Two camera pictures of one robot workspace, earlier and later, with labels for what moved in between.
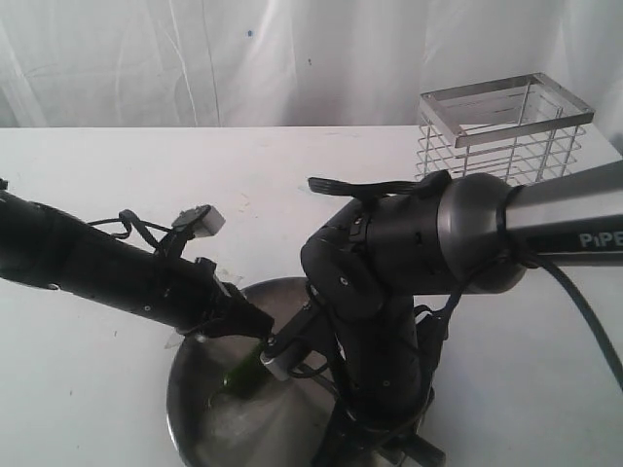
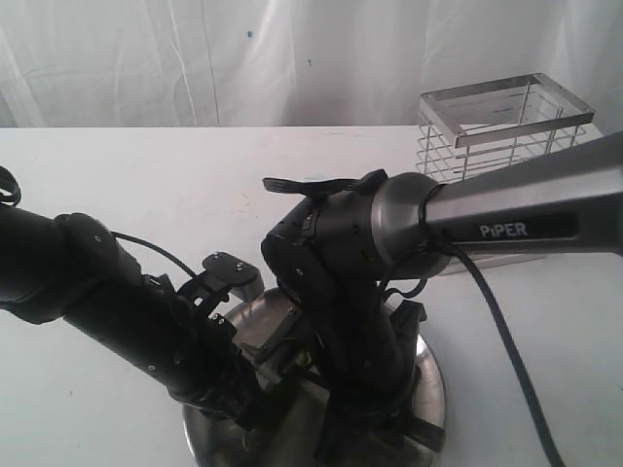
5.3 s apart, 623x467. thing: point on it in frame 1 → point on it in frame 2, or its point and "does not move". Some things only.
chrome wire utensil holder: x=523 y=129 does not move
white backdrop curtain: x=292 y=63 does not move
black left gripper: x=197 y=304 → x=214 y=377
